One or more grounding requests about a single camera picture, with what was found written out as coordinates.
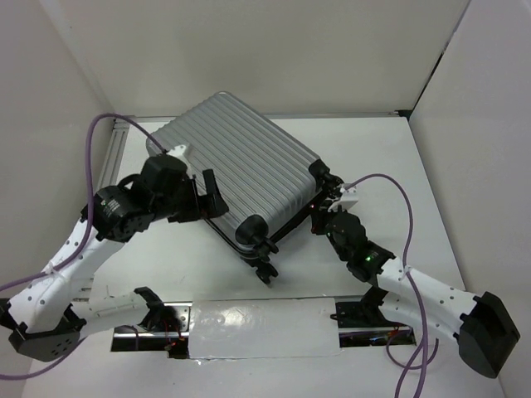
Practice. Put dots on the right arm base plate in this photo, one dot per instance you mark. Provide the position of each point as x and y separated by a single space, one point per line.
362 325

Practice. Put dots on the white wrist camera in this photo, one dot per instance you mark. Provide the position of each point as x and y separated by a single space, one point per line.
181 152
344 198

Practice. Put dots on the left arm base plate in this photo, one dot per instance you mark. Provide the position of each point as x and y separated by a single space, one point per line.
167 332

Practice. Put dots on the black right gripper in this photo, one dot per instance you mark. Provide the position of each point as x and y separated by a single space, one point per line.
317 219

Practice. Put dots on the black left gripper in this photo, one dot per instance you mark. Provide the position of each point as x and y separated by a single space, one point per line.
203 206

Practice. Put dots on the dark grey hardshell suitcase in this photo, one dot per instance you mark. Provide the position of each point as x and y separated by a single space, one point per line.
270 180

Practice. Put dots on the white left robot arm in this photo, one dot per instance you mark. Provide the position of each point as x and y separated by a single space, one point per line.
54 312

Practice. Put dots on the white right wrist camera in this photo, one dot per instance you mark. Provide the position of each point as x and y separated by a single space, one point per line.
344 198

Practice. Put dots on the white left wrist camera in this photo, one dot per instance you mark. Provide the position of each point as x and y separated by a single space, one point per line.
181 152

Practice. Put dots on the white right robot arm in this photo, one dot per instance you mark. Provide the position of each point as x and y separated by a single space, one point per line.
480 325

